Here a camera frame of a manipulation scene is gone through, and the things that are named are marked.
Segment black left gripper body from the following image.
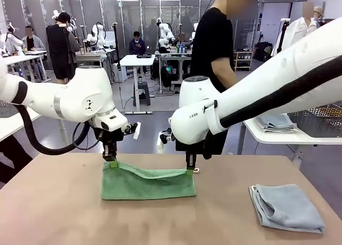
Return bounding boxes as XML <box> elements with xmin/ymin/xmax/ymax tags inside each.
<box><xmin>99</xmin><ymin>131</ymin><xmax>118</xmax><ymax>149</ymax></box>

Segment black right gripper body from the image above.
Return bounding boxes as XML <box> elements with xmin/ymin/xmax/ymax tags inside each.
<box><xmin>175</xmin><ymin>142</ymin><xmax>200</xmax><ymax>154</ymax></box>

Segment green towel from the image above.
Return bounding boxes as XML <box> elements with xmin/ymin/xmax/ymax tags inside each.
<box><xmin>100</xmin><ymin>161</ymin><xmax>200</xmax><ymax>201</ymax></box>

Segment blue towel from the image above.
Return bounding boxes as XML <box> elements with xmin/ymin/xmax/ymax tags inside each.
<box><xmin>248</xmin><ymin>184</ymin><xmax>326</xmax><ymax>234</ymax></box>
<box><xmin>258</xmin><ymin>114</ymin><xmax>296</xmax><ymax>128</ymax></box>

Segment person right forearm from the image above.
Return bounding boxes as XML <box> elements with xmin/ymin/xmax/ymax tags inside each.
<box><xmin>213</xmin><ymin>66</ymin><xmax>238</xmax><ymax>92</ymax></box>

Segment dark grey perforated basket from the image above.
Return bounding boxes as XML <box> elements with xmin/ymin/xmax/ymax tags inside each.
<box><xmin>287</xmin><ymin>103</ymin><xmax>342</xmax><ymax>138</ymax></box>

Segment grey step stool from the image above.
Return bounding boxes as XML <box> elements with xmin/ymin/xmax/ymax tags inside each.
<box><xmin>133</xmin><ymin>81</ymin><xmax>152</xmax><ymax>107</ymax></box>

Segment black tripod pole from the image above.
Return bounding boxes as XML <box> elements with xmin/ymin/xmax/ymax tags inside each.
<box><xmin>112</xmin><ymin>22</ymin><xmax>122</xmax><ymax>83</ymax></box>

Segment white rounded table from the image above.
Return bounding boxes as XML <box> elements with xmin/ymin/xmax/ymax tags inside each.
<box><xmin>243</xmin><ymin>115</ymin><xmax>342</xmax><ymax>165</ymax></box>
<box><xmin>0</xmin><ymin>100</ymin><xmax>70</xmax><ymax>154</ymax></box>

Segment folded beige towel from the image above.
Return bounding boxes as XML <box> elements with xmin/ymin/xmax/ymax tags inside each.
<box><xmin>260</xmin><ymin>124</ymin><xmax>299</xmax><ymax>134</ymax></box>

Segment folded blue towel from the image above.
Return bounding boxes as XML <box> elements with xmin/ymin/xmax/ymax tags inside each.
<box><xmin>258</xmin><ymin>114</ymin><xmax>296</xmax><ymax>128</ymax></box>

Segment seated person black trousers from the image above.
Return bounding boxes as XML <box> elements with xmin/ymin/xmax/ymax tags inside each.
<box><xmin>0</xmin><ymin>135</ymin><xmax>34</xmax><ymax>184</ymax></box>

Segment white desk with bottles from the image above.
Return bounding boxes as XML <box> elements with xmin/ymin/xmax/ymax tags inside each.
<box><xmin>154</xmin><ymin>50</ymin><xmax>193</xmax><ymax>93</ymax></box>

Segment seated person dark hoodie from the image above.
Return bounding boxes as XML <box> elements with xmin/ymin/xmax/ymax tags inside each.
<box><xmin>129</xmin><ymin>31</ymin><xmax>147</xmax><ymax>56</ymax></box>

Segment white shelf unit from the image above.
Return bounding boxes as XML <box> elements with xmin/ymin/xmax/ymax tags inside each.
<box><xmin>234</xmin><ymin>51</ymin><xmax>253</xmax><ymax>72</ymax></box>

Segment person black cap and shorts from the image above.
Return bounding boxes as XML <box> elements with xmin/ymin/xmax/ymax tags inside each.
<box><xmin>45</xmin><ymin>12</ymin><xmax>78</xmax><ymax>84</ymax></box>

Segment person in black t-shirt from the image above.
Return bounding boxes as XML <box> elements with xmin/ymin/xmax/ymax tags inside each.
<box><xmin>188</xmin><ymin>0</ymin><xmax>270</xmax><ymax>155</ymax></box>

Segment black bag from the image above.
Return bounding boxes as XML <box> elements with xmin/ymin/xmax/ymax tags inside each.
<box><xmin>253</xmin><ymin>41</ymin><xmax>273</xmax><ymax>61</ymax></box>

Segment seated person grey jacket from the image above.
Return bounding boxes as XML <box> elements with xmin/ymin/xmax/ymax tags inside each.
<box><xmin>21</xmin><ymin>26</ymin><xmax>46</xmax><ymax>56</ymax></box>

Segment black light stand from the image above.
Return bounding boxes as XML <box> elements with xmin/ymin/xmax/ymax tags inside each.
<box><xmin>276</xmin><ymin>18</ymin><xmax>291</xmax><ymax>53</ymax></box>

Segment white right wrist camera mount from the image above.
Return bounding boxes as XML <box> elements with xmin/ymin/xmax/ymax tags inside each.
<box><xmin>158</xmin><ymin>131</ymin><xmax>174</xmax><ymax>154</ymax></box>

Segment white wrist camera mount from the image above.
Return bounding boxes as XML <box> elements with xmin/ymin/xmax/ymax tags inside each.
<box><xmin>124</xmin><ymin>121</ymin><xmax>142</xmax><ymax>140</ymax></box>
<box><xmin>158</xmin><ymin>131</ymin><xmax>174</xmax><ymax>154</ymax></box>

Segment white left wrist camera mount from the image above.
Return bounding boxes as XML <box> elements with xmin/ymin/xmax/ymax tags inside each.
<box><xmin>124</xmin><ymin>121</ymin><xmax>142</xmax><ymax>140</ymax></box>

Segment black left arm hose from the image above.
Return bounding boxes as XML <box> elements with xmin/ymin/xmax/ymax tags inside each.
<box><xmin>12</xmin><ymin>81</ymin><xmax>91</xmax><ymax>156</ymax></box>

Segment black arm hose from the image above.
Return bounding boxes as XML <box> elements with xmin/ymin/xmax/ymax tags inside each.
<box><xmin>202</xmin><ymin>55</ymin><xmax>342</xmax><ymax>160</ymax></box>
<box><xmin>12</xmin><ymin>81</ymin><xmax>91</xmax><ymax>156</ymax></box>

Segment black right arm hose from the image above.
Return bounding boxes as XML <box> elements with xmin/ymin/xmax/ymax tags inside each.
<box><xmin>202</xmin><ymin>55</ymin><xmax>342</xmax><ymax>160</ymax></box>

